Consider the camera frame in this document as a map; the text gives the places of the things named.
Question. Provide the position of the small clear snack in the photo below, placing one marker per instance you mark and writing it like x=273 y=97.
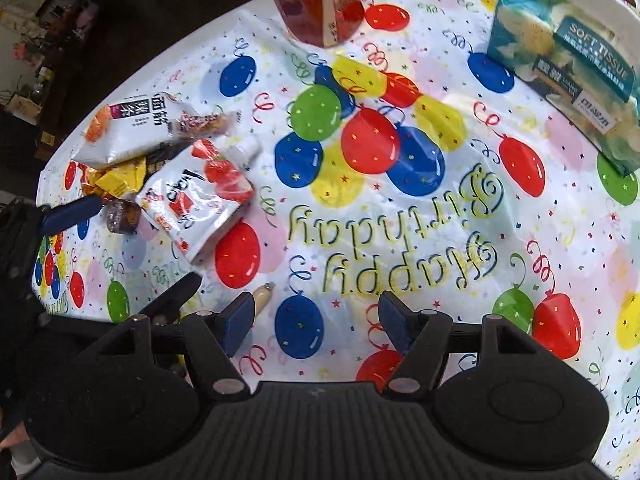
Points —
x=189 y=126

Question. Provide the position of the white strawberry drink pouch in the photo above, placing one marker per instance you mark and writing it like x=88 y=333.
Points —
x=196 y=196

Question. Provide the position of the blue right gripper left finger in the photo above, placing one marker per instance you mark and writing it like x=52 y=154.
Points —
x=232 y=324

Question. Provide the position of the black sesame snack packet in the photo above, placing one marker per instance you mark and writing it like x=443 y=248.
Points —
x=162 y=155

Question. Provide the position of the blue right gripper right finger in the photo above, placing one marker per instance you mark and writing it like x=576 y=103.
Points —
x=401 y=324

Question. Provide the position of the blue soft tissue pack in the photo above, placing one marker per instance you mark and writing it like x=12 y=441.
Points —
x=582 y=56

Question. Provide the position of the red rice cracker bag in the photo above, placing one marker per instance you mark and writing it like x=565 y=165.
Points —
x=88 y=179

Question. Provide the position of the silver foil candy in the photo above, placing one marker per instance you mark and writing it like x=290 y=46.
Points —
x=122 y=217

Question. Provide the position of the white spicy strip bag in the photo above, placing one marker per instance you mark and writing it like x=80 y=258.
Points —
x=130 y=128

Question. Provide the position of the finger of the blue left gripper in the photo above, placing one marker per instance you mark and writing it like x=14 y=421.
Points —
x=170 y=301
x=60 y=218

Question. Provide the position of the dark sideboard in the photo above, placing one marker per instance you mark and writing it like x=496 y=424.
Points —
x=82 y=49

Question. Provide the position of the yellow snack packet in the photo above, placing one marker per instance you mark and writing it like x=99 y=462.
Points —
x=124 y=180

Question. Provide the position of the balloon birthday tablecloth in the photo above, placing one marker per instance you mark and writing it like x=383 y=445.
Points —
x=404 y=160

